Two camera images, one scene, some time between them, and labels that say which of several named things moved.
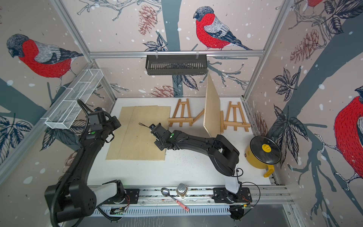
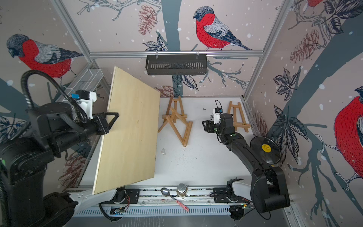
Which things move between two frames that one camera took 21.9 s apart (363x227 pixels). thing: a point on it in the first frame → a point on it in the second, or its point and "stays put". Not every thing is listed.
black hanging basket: (176, 65) stays put
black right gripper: (159, 144) → (211, 125)
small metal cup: (182, 190) stays put
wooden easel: (221, 119) → (175, 112)
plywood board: (212, 109) → (129, 152)
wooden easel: (235, 124) stays put
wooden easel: (182, 119) → (175, 111)
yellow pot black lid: (263, 152) stays put
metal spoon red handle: (166, 192) stays put
